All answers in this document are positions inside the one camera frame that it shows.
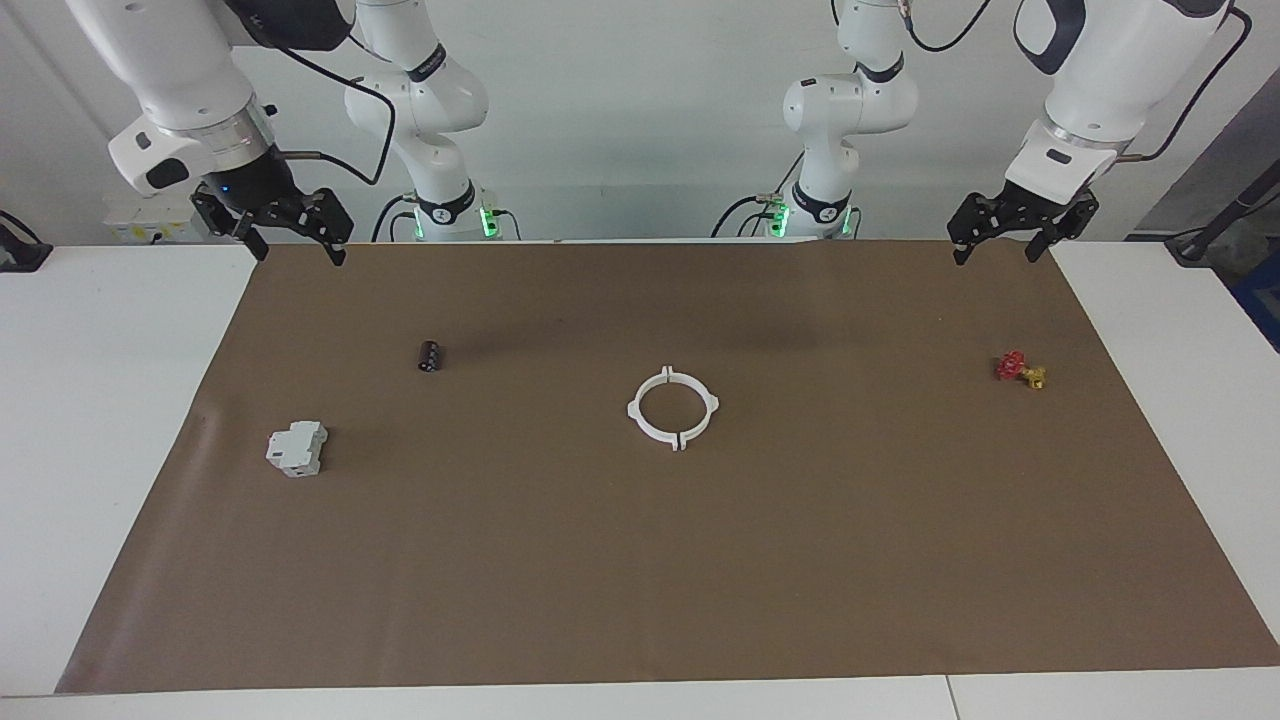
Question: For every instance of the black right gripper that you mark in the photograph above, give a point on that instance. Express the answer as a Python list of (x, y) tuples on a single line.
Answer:
[(262, 200)]

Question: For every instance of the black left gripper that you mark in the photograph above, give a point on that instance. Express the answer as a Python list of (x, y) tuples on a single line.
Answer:
[(1015, 210)]

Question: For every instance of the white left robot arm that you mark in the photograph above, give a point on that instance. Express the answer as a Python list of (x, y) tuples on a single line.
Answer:
[(1100, 80)]

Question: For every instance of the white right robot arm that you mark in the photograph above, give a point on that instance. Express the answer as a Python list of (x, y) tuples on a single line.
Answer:
[(430, 100)]

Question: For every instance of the red and yellow valve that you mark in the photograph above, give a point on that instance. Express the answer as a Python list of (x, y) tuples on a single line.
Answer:
[(1013, 366)]

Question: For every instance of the black cylindrical capacitor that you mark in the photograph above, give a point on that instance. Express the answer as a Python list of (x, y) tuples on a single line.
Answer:
[(431, 356)]

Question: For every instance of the white power strip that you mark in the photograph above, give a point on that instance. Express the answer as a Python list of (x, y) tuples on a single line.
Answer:
[(125, 225)]

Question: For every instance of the black stand pole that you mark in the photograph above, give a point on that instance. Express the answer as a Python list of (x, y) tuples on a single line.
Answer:
[(1190, 250)]

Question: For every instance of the white circuit breaker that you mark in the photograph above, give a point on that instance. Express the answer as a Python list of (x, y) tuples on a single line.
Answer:
[(295, 448)]

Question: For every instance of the blue object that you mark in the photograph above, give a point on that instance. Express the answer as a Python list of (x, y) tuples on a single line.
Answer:
[(1265, 300)]

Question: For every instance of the brown paper mat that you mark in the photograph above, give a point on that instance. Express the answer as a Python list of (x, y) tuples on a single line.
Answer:
[(650, 560)]

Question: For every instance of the black clamp mount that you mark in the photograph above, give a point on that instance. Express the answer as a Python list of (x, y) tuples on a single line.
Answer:
[(20, 255)]

